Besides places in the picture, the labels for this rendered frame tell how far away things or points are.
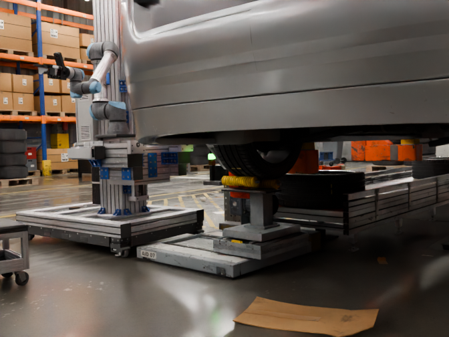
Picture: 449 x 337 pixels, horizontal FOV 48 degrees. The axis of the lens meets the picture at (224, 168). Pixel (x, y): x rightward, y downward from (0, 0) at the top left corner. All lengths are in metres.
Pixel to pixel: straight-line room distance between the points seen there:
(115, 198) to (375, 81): 2.66
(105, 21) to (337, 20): 2.64
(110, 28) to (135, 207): 1.33
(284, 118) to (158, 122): 0.66
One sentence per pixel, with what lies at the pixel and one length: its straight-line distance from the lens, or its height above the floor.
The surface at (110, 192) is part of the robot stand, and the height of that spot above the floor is 0.39.
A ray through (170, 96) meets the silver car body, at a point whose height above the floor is 0.94.
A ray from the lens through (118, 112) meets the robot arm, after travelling 3.55.
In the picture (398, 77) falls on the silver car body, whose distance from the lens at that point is 1.53.
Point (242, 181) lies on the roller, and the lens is 2.99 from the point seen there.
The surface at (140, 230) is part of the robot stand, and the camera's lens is 3.53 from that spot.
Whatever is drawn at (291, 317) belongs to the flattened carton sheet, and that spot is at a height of 0.01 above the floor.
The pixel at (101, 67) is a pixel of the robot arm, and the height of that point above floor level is 1.25.
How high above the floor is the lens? 0.75
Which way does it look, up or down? 3 degrees down
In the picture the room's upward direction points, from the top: 1 degrees counter-clockwise
